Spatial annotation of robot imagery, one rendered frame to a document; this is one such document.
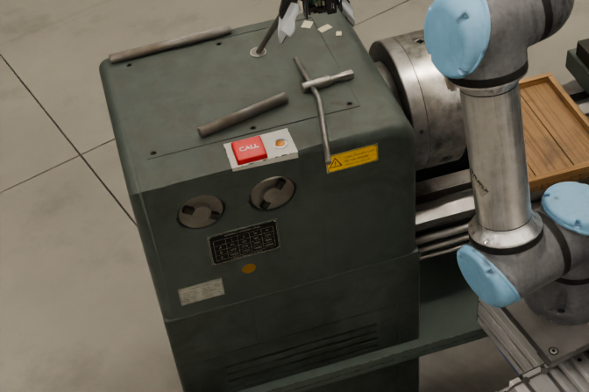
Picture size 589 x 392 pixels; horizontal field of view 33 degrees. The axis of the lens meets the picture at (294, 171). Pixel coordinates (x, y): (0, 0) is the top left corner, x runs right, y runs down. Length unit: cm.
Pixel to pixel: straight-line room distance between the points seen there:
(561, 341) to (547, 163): 79
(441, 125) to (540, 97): 53
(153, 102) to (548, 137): 100
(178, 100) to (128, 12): 267
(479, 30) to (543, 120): 125
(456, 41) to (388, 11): 317
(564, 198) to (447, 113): 59
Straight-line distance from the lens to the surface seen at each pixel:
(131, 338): 330
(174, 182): 191
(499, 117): 144
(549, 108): 262
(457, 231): 242
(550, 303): 175
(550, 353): 173
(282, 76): 212
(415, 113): 215
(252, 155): 192
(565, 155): 249
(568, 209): 163
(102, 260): 356
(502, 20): 137
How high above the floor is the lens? 255
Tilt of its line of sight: 43 degrees down
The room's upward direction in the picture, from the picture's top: 7 degrees counter-clockwise
